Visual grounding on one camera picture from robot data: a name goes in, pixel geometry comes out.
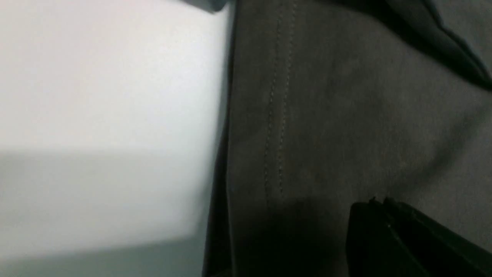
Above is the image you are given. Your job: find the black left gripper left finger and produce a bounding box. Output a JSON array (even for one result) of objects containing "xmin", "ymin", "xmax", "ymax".
[{"xmin": 346, "ymin": 202, "xmax": 429, "ymax": 277}]

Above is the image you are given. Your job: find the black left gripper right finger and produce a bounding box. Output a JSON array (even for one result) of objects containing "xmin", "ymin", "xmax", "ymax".
[{"xmin": 369, "ymin": 199, "xmax": 491, "ymax": 277}]

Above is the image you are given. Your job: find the gray long sleeve shirt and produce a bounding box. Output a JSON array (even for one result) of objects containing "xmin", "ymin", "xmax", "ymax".
[{"xmin": 203, "ymin": 0, "xmax": 492, "ymax": 277}]

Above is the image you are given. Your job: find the dark teal crumpled shirt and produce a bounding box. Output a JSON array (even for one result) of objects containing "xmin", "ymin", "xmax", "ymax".
[{"xmin": 183, "ymin": 0, "xmax": 230, "ymax": 13}]

